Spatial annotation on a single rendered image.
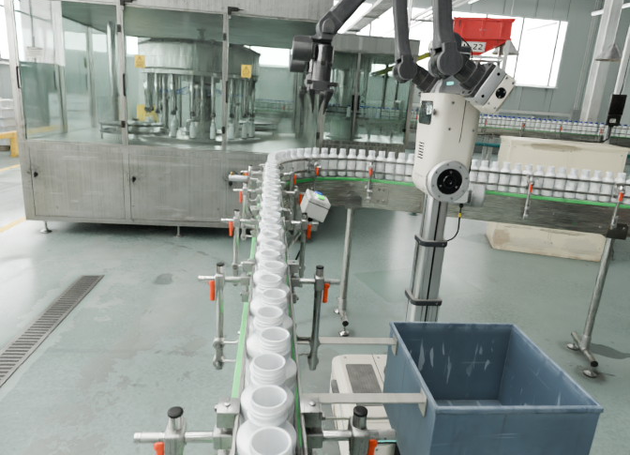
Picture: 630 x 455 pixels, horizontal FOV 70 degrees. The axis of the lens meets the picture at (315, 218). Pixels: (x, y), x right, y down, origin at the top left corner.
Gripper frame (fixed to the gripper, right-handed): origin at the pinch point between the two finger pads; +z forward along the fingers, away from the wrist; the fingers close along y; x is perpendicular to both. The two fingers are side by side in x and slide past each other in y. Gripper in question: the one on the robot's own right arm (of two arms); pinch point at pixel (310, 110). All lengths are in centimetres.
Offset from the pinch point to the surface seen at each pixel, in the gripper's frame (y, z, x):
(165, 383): 63, 141, -16
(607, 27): -680, -194, -756
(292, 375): 13, 28, 142
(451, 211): -94, 54, -60
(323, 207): -3, 31, 40
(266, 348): 16, 25, 141
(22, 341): 150, 142, -55
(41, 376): 125, 141, -22
